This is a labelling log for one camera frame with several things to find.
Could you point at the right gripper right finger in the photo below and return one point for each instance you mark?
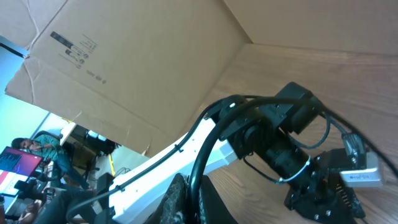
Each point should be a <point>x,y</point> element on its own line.
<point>211,208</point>

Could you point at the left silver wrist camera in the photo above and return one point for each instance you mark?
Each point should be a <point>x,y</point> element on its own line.
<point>366,178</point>

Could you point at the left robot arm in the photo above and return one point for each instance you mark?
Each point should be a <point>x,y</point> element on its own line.
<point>232,128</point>

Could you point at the computer monitor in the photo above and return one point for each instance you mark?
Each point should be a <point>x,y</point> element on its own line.
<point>16,165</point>

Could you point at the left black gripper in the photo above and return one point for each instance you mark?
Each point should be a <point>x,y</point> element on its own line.
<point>319,193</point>

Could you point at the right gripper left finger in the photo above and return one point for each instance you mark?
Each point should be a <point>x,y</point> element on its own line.
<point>172,209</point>

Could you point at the seated person teal shirt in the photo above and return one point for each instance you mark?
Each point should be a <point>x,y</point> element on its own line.
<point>49,148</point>

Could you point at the cardboard box wall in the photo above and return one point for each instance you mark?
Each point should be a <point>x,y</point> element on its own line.
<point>133,71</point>

